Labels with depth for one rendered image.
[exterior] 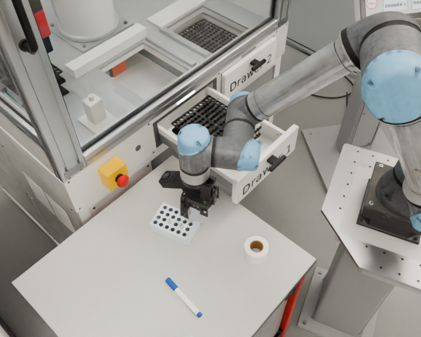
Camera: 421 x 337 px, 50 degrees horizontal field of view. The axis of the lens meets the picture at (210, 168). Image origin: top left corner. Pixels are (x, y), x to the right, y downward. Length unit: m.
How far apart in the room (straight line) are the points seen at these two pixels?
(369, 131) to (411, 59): 1.62
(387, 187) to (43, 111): 0.92
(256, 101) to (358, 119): 1.31
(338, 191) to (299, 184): 0.97
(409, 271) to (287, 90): 0.64
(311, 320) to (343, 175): 0.77
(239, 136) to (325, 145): 1.57
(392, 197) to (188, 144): 0.61
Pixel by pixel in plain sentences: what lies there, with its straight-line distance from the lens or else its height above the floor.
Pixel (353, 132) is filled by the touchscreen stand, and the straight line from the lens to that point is 2.40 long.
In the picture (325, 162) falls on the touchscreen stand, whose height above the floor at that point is 0.03.
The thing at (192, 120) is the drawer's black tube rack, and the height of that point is 0.90.
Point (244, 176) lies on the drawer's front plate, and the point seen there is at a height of 0.93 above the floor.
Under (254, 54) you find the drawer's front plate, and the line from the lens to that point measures 1.64.
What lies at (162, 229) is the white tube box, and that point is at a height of 0.80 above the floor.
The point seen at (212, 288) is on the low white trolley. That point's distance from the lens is 1.26.
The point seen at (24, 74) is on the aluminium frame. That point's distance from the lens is 1.04.
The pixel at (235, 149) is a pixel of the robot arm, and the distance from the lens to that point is 1.02.
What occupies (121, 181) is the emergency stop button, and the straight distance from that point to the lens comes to 1.31.
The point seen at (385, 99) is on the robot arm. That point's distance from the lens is 0.84.
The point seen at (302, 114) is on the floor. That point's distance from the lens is 2.79.
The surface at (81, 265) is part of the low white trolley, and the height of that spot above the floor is 0.76.
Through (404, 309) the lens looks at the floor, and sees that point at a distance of 2.21.
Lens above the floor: 1.91
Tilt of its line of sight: 51 degrees down
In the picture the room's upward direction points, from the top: 1 degrees counter-clockwise
